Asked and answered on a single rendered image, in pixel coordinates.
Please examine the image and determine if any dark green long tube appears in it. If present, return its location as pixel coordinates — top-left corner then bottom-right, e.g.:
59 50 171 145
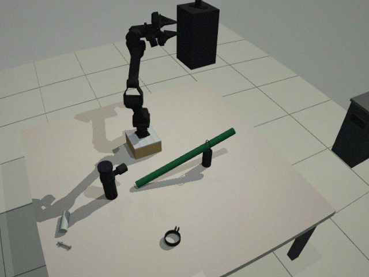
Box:
135 128 235 188

